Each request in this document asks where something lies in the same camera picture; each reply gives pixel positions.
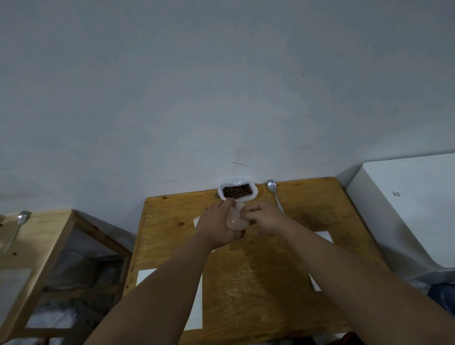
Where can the white appliance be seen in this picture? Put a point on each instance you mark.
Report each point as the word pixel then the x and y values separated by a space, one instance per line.
pixel 408 209

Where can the person's right forearm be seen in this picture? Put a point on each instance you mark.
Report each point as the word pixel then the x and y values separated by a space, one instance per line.
pixel 362 284

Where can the person's left hand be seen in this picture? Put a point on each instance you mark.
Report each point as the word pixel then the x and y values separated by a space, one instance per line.
pixel 217 224

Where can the white paper sheet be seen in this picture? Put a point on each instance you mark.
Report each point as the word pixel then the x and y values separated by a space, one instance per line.
pixel 197 222
pixel 321 248
pixel 12 291
pixel 193 302

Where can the person's right fingers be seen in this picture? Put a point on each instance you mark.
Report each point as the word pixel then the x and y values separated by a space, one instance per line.
pixel 253 213

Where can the wooden side table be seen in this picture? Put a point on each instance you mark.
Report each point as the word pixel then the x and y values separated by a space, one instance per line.
pixel 35 263

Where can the person's right hand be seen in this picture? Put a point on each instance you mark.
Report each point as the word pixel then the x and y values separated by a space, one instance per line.
pixel 265 217

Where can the person's left forearm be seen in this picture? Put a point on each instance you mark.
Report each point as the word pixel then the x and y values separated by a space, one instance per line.
pixel 160 295

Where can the white bag of coffee beans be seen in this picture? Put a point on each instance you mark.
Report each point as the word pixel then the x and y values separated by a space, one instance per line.
pixel 237 191

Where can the small clear plastic bag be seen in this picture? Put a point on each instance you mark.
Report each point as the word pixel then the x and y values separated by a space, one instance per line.
pixel 237 218

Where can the silver metal spoon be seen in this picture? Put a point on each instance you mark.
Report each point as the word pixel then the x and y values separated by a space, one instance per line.
pixel 274 193
pixel 16 229

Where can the person's left thumb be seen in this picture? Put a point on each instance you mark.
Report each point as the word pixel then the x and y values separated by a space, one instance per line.
pixel 233 203

